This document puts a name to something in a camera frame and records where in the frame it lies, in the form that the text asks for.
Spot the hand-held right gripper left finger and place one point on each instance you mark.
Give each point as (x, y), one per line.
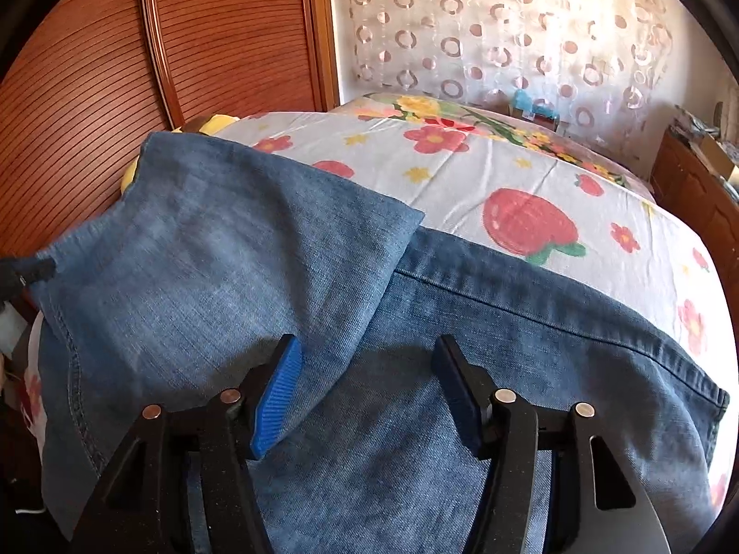
(280, 398)

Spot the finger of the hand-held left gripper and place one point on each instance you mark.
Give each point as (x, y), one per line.
(32, 271)

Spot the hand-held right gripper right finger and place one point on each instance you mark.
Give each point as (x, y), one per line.
(456, 398)

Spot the blue denim pants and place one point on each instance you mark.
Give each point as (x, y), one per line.
(202, 254)

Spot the bed with floral sheet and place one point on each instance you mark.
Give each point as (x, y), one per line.
(462, 173)

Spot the yellow plush toy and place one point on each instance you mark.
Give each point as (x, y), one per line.
(222, 124)

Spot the floral pillow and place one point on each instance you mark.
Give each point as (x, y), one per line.
(439, 112)

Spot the blue packet box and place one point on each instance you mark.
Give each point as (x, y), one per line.
(534, 108)

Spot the long wooden cabinet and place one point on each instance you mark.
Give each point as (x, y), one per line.
(687, 184)

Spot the cardboard box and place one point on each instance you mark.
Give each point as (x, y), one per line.
(719, 158)

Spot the sheer circle-pattern curtain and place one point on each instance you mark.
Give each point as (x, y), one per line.
(508, 23)

